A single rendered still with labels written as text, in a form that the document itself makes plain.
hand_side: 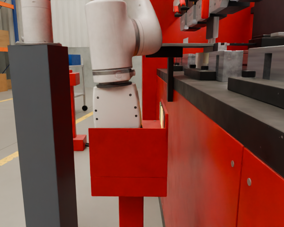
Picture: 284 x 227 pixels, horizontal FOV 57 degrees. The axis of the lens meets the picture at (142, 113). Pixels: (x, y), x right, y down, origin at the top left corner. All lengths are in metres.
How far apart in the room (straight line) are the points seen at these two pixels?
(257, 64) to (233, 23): 1.42
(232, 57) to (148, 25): 0.38
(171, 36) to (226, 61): 1.11
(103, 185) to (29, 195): 0.82
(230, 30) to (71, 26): 7.50
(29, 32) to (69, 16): 7.99
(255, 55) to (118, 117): 0.33
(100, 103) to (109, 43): 0.12
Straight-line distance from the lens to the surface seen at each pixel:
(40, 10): 1.22
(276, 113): 0.39
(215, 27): 1.06
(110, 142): 0.54
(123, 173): 0.56
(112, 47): 0.52
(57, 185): 1.27
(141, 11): 0.59
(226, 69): 0.86
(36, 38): 1.21
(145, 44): 0.55
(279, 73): 0.55
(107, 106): 0.54
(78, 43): 9.01
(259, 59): 0.63
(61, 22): 9.30
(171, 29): 1.94
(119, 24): 0.53
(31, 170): 1.30
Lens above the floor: 0.95
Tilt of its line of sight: 12 degrees down
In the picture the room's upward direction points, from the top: straight up
